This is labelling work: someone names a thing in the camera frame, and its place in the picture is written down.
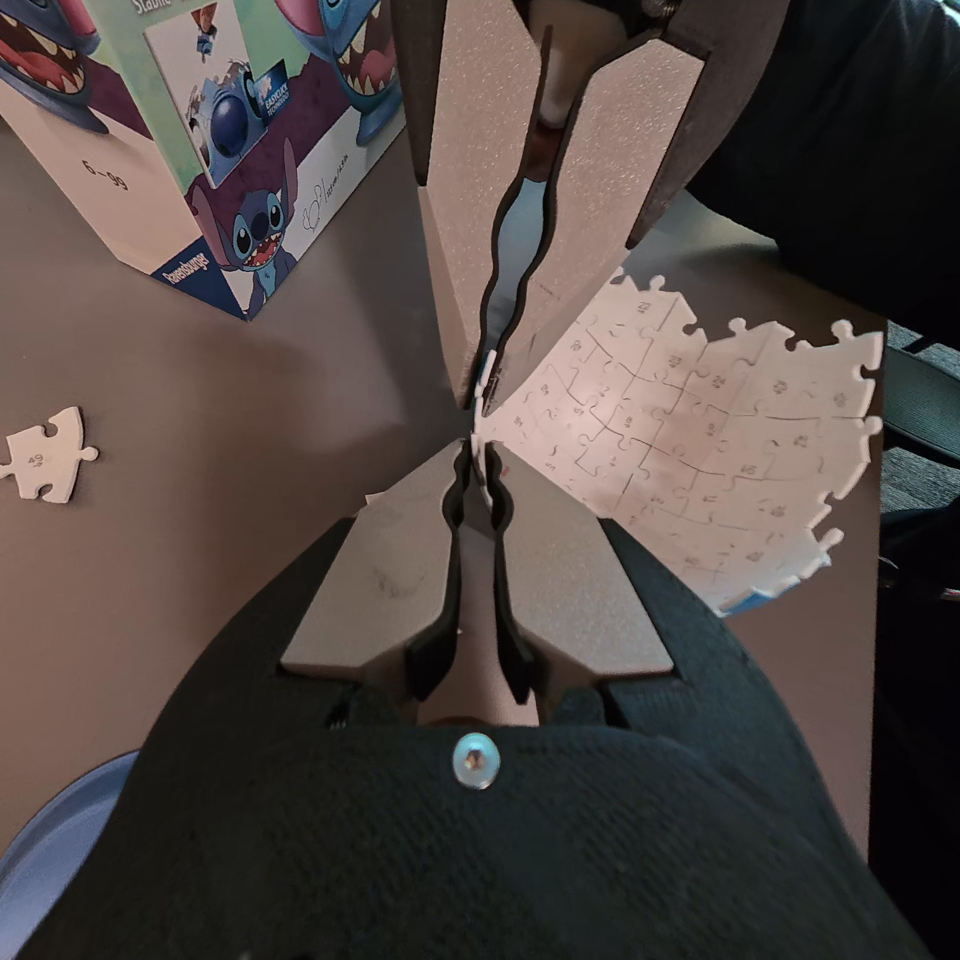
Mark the assembled white puzzle ball section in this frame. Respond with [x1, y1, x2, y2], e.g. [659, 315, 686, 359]
[472, 270, 886, 620]

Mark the black office chair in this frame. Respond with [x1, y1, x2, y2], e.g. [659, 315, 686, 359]
[881, 345, 960, 451]

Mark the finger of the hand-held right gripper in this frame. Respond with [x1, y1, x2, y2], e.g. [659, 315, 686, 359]
[414, 0, 556, 414]
[480, 36, 712, 417]

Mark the person's right forearm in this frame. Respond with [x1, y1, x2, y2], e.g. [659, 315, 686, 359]
[686, 0, 960, 339]

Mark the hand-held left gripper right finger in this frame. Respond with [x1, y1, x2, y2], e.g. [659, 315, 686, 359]
[483, 442, 676, 706]

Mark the cartoon printed puzzle box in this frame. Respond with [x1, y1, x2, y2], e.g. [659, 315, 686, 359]
[0, 0, 410, 322]

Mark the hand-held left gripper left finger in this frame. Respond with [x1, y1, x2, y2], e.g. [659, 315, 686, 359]
[279, 438, 474, 706]

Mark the blue round puzzle stand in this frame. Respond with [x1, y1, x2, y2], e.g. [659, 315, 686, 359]
[0, 750, 144, 960]

